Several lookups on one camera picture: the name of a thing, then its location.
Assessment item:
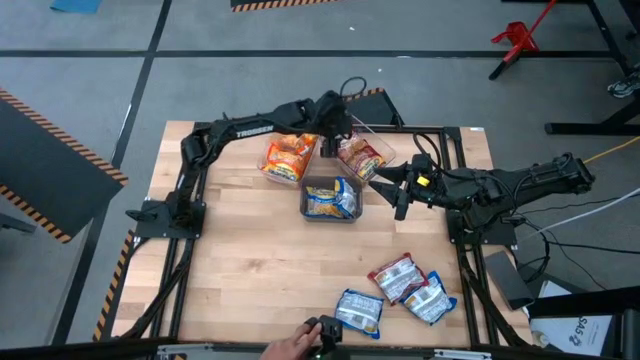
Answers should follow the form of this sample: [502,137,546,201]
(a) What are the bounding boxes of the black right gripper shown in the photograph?
[367,153,445,222]

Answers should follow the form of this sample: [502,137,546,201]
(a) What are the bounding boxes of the black hazard striped floor mat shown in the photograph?
[229,0,341,14]
[344,87,405,127]
[0,87,130,245]

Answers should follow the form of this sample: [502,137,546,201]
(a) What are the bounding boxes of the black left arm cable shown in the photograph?
[339,75,369,101]

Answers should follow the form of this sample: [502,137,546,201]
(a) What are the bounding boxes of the white printed box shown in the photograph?
[528,279,616,357]

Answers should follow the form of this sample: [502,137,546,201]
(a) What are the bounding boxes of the black metal beam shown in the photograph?
[527,285,640,319]

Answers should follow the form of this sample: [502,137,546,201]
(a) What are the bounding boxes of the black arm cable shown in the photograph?
[339,75,369,101]
[412,131,444,174]

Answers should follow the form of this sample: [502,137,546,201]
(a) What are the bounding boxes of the person's hand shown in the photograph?
[258,322,324,360]

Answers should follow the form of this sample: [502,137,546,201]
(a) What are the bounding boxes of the grey plastic bin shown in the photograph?
[298,174,365,224]

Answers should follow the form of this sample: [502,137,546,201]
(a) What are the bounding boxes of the black flat box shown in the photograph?
[483,249,536,311]

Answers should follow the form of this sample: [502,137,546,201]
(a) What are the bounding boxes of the red metal clamp stand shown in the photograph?
[489,0,559,64]

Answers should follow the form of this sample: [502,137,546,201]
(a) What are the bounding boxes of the grey furniture leg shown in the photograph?
[0,212,39,235]

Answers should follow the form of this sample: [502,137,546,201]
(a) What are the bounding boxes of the black metal stand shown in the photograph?
[487,0,640,137]

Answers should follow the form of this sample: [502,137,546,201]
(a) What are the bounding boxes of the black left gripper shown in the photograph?
[311,88,355,159]

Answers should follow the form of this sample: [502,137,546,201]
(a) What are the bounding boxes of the white cable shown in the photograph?
[519,187,640,241]

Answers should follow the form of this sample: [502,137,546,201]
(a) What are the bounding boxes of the silver metal bracket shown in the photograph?
[157,342,214,357]
[433,348,494,360]

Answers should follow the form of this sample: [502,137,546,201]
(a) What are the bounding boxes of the blue floor mat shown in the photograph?
[49,0,104,15]

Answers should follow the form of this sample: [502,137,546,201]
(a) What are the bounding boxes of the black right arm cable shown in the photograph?
[412,131,444,174]

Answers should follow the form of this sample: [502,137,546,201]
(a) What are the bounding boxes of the hazard striped floor strip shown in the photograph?
[92,229,136,344]

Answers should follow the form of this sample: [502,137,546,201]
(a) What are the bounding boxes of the orange Maruchan ramen packet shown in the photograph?
[279,132,320,156]
[262,142,309,182]

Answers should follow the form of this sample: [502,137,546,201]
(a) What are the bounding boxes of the black aluminium frame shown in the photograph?
[112,112,534,351]

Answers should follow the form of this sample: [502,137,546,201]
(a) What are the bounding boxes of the blue Maruchan ramen packet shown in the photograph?
[333,175,359,219]
[333,288,385,340]
[304,184,346,219]
[402,270,459,326]

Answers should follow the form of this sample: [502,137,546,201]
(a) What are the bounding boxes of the yellow extension cord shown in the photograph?
[582,135,640,166]

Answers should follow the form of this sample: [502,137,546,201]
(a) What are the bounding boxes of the person's shoe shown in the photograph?
[607,69,640,100]

